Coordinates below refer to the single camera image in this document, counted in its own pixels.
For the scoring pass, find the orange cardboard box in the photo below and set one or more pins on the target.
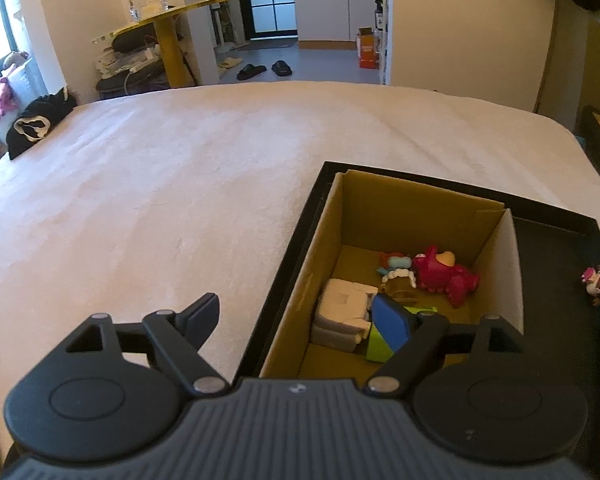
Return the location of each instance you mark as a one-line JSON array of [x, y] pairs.
[[366, 44]]

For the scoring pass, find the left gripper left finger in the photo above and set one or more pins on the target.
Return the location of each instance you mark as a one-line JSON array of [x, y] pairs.
[[176, 339]]

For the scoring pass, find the pink plush toy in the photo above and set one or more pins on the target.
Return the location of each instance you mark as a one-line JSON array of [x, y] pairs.
[[7, 98]]

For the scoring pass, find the right black slipper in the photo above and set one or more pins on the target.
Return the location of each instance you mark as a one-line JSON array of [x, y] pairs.
[[282, 69]]

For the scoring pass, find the green cube toy bin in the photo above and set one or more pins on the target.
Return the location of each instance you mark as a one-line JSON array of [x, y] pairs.
[[378, 350]]

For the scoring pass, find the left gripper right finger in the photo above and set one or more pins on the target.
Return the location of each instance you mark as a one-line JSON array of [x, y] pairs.
[[416, 342]]

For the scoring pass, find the white kitchen cabinet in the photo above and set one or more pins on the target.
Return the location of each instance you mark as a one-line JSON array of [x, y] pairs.
[[332, 24]]

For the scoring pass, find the white bed blanket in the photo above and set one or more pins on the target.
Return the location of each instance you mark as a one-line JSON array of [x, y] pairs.
[[143, 203]]

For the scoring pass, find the white wall charger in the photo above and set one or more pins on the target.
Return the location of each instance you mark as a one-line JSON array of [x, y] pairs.
[[344, 305]]

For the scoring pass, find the black shallow tray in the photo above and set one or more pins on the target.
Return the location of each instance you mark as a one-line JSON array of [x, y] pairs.
[[506, 403]]

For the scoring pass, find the black white garment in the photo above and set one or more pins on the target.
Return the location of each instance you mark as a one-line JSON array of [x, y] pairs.
[[38, 120]]

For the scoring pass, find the left black slipper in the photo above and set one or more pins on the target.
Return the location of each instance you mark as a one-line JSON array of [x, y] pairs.
[[249, 71]]

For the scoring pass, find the red haired small figurine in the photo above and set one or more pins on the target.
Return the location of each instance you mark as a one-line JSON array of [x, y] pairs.
[[397, 278]]

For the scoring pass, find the round yellow side table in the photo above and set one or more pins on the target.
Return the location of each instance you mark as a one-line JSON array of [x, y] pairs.
[[167, 39]]

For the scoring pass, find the magenta bear figurine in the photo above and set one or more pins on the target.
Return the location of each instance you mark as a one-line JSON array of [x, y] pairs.
[[438, 272]]

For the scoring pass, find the black slipper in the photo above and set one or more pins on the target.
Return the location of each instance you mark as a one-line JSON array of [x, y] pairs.
[[282, 69], [249, 71]]

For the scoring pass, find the brown cardboard box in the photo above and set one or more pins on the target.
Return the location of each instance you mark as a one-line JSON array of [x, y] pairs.
[[426, 247]]

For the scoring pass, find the brown monkey figurine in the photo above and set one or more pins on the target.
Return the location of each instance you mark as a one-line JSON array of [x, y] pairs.
[[591, 280]]

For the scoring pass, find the grey purple square box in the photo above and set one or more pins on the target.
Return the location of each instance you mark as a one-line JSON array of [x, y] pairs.
[[341, 337]]

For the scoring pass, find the black framed glass door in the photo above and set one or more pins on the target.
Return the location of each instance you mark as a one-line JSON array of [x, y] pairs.
[[270, 19]]

